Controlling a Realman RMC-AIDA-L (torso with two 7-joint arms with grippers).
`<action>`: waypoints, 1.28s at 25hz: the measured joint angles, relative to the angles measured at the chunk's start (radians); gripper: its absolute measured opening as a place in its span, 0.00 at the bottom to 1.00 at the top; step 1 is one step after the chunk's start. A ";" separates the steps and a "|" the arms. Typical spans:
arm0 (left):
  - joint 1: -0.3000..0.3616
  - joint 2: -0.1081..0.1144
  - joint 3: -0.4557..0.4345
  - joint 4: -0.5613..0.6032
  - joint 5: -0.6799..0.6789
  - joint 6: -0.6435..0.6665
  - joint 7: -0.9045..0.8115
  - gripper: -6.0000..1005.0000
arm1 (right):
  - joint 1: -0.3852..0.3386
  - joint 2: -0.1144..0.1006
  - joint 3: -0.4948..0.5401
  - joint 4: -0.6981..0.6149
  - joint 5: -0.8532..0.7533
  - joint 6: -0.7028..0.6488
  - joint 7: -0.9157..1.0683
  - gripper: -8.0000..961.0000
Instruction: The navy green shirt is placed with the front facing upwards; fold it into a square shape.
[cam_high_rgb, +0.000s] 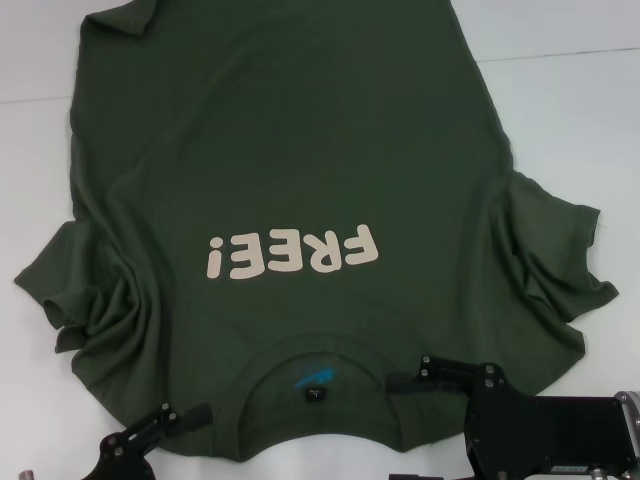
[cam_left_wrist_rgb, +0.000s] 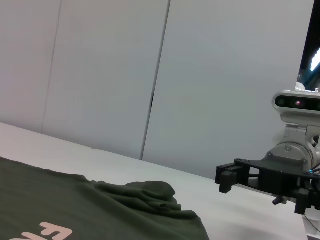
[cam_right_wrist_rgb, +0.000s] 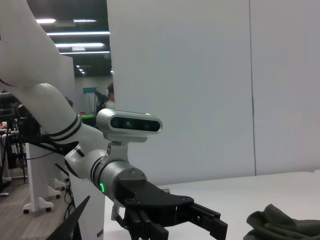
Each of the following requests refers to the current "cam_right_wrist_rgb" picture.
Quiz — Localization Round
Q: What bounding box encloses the teal display board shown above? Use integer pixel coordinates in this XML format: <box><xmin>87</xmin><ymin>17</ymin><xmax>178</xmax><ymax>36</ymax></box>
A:
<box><xmin>79</xmin><ymin>86</ymin><xmax>98</xmax><ymax>116</ymax></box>

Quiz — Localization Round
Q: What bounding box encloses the person in white top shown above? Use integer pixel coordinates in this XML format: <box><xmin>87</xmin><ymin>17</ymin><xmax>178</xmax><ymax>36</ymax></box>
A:
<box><xmin>106</xmin><ymin>82</ymin><xmax>116</xmax><ymax>111</ymax></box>

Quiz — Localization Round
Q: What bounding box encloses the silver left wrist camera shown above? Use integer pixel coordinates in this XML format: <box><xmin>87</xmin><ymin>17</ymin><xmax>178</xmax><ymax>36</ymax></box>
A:
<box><xmin>96</xmin><ymin>108</ymin><xmax>163</xmax><ymax>165</ymax></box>

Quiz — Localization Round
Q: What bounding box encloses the dark green printed t-shirt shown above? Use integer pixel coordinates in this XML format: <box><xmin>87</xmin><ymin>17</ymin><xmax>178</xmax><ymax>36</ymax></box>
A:
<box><xmin>243</xmin><ymin>203</ymin><xmax>320</xmax><ymax>240</ymax></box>

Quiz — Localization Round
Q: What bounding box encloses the black equipment stand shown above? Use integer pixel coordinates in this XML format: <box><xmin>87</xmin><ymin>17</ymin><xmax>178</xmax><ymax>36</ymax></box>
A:
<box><xmin>0</xmin><ymin>89</ymin><xmax>42</xmax><ymax>191</ymax></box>

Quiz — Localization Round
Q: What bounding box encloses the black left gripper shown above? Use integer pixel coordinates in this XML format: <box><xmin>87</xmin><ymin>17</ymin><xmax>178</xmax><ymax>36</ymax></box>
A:
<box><xmin>113</xmin><ymin>179</ymin><xmax>229</xmax><ymax>240</ymax></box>

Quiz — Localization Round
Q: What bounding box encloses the white table side panel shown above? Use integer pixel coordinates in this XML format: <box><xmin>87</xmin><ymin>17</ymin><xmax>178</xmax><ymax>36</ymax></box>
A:
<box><xmin>68</xmin><ymin>172</ymin><xmax>106</xmax><ymax>240</ymax></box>

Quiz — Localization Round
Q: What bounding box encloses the white divider with feet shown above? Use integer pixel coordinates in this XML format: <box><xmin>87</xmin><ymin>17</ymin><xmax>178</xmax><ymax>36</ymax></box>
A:
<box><xmin>23</xmin><ymin>142</ymin><xmax>70</xmax><ymax>214</ymax></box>

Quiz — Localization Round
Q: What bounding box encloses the grey left wrist cable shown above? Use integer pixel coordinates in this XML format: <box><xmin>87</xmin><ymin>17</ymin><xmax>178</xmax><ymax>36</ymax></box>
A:
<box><xmin>111</xmin><ymin>203</ymin><xmax>127</xmax><ymax>227</ymax></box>

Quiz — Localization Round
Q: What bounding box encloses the black wedge-shaped panel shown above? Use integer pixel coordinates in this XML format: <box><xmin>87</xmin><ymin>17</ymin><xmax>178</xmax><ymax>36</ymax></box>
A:
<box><xmin>46</xmin><ymin>194</ymin><xmax>91</xmax><ymax>240</ymax></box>

